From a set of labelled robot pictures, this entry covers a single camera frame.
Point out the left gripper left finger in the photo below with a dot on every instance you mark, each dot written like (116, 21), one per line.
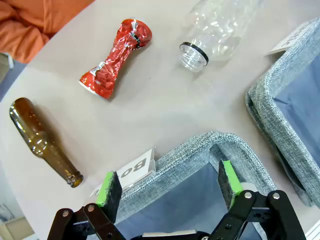
(110, 197)

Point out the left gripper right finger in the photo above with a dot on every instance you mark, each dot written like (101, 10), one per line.
(228, 185)

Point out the brown glass bottle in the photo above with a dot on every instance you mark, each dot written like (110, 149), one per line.
(32, 130)

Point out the crushed red can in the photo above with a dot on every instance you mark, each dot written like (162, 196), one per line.
(112, 62)

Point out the grey fabric basket bottle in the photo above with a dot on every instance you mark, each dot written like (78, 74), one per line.
(180, 160)

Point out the grey fabric basket plastic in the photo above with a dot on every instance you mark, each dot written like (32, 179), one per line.
(272, 112)

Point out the white Bottle label sign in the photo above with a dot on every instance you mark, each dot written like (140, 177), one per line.
(135, 167)

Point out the white Plastic label sign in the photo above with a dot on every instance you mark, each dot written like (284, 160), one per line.
(287, 42)

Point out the person in orange hoodie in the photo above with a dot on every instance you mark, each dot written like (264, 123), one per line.
(30, 22)

